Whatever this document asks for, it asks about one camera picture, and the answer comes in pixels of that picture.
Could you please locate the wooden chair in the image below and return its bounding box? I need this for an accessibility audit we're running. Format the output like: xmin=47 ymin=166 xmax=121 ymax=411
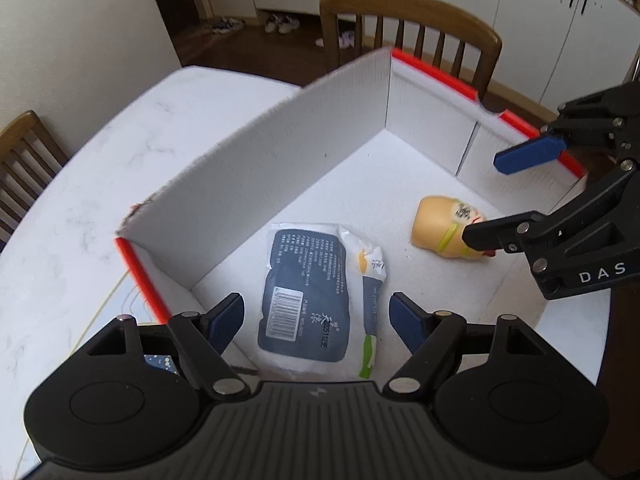
xmin=319 ymin=0 xmax=502 ymax=99
xmin=1 ymin=110 xmax=70 ymax=249

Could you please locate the wooden chair far side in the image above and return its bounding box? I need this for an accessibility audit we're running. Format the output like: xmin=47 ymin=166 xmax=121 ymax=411
xmin=319 ymin=0 xmax=502 ymax=99

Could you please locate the white navy tissue pack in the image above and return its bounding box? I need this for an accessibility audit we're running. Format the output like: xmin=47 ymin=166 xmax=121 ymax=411
xmin=256 ymin=223 xmax=386 ymax=382

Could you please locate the wooden chair left side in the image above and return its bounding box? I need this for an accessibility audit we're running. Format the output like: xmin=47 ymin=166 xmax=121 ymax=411
xmin=1 ymin=110 xmax=70 ymax=249

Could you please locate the yellow cartoon head toy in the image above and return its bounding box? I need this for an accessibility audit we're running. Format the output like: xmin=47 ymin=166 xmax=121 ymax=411
xmin=410 ymin=196 xmax=496 ymax=260

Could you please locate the red white cardboard box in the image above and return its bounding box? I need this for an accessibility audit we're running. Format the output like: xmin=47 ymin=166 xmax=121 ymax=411
xmin=117 ymin=50 xmax=582 ymax=381

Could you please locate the white cabinet wall unit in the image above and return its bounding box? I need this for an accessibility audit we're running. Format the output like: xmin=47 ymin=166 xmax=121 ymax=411
xmin=244 ymin=0 xmax=640 ymax=106

